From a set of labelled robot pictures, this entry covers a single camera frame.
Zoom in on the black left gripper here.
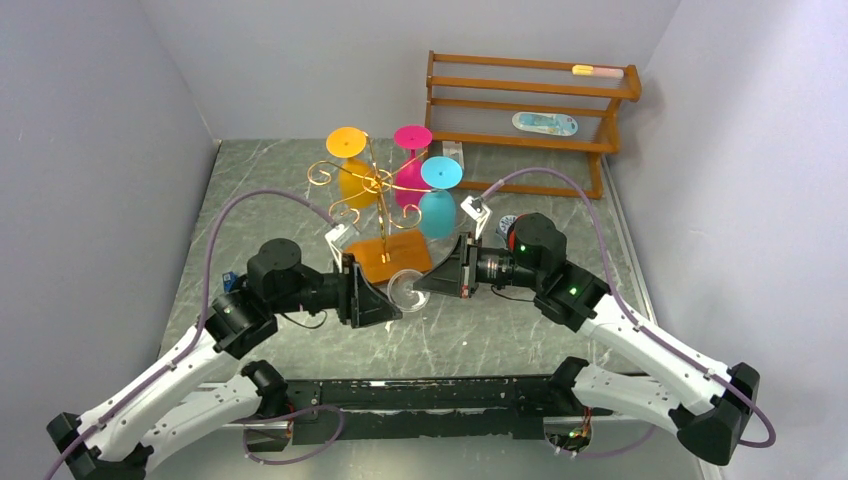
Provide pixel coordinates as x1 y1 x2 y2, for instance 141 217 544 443
274 254 403 329

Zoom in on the clear wine glass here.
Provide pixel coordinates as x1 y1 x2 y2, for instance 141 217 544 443
386 269 430 313

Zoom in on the gold wire wine glass rack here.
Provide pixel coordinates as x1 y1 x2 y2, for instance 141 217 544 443
307 130 433 285

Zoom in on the light blue wine glass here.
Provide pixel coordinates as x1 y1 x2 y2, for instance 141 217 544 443
418 156 463 239

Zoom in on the red wine glass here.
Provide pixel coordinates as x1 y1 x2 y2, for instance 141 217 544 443
498 217 515 240

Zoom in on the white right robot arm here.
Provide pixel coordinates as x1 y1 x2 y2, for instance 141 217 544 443
413 213 760 466

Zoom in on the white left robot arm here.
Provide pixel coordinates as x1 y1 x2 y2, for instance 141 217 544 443
47 239 402 479

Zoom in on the pink wine glass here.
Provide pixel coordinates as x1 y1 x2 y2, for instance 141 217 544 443
393 125 433 207

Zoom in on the orange wine glass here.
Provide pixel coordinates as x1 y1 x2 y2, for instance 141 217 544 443
325 126 377 209

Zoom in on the small white box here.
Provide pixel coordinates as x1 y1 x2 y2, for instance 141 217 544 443
441 141 464 167

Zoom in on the blue black clip tool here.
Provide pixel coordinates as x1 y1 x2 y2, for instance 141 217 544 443
221 271 239 293

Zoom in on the brown wooden shelf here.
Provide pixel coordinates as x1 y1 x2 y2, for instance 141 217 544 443
425 51 642 199

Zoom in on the light blue packaged item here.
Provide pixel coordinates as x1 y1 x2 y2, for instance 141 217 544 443
512 112 579 137

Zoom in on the yellow pink tube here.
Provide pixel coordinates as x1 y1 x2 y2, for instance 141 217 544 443
571 64 625 80

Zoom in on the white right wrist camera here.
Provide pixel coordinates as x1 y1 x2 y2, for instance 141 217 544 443
460 195 492 242

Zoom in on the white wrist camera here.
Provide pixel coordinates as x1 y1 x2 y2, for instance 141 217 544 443
460 195 492 242
324 223 358 269

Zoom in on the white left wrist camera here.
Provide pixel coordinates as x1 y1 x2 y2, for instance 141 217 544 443
324 223 358 269

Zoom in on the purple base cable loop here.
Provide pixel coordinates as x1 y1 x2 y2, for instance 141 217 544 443
221 404 347 466

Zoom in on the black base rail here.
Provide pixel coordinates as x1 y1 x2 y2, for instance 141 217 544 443
245 360 614 452

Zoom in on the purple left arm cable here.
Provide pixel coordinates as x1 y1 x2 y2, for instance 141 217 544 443
42 188 339 480

